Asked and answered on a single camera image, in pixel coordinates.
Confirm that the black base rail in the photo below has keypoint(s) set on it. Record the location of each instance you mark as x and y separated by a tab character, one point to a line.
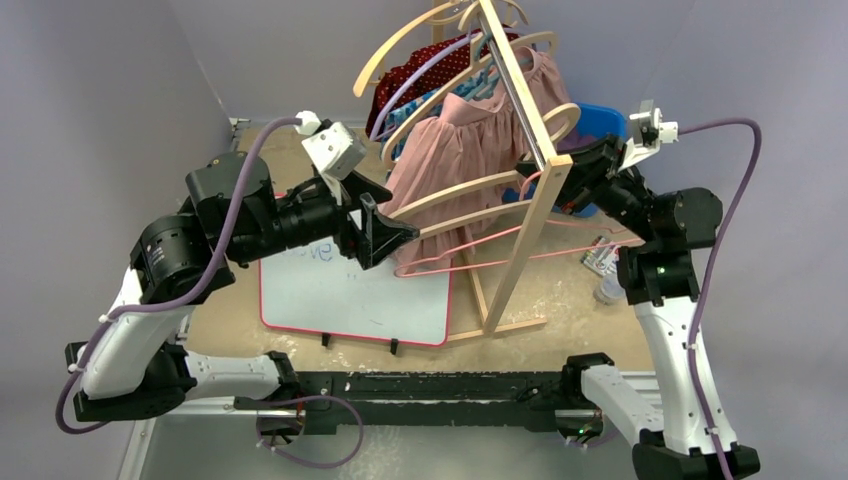
536	401

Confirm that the empty wooden hanger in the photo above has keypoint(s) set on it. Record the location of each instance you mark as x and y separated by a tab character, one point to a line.
431	16

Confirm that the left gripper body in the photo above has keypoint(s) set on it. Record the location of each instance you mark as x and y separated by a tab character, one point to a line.
350	236

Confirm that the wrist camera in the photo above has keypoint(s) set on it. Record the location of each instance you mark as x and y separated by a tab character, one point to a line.
648	132
334	149

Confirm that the purple hanger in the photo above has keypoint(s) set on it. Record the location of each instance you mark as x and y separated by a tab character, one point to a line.
411	79

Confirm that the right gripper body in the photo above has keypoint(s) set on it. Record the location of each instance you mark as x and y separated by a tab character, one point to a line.
597	171

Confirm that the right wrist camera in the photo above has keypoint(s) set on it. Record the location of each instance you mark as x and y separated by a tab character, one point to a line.
648	132

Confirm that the plain wooden hanger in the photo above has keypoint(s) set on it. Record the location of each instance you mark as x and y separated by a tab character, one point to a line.
570	112

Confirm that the white board with pink edge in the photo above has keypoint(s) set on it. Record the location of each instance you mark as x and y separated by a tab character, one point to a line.
315	289

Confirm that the marker pack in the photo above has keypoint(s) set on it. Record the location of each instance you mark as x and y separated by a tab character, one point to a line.
602	257

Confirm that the pink garment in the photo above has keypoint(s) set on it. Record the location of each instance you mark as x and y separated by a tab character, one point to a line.
468	140

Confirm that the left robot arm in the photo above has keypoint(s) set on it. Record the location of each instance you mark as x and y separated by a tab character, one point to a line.
132	368

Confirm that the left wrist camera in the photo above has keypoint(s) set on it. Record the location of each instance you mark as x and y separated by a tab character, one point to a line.
334	149

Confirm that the wooden clothes rack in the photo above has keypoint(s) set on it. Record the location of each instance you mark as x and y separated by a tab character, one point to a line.
542	163

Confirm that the clear plastic cup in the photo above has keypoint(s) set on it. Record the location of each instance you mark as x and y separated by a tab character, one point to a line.
609	291

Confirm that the purple pleated skirt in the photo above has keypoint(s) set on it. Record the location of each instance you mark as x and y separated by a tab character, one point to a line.
576	141

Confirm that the blue plastic bin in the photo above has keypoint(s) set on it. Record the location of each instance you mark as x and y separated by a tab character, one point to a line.
595	120

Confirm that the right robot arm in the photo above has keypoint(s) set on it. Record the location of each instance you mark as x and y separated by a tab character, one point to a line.
689	436

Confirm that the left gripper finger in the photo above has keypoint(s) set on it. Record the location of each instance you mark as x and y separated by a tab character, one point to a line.
356	185
380	236

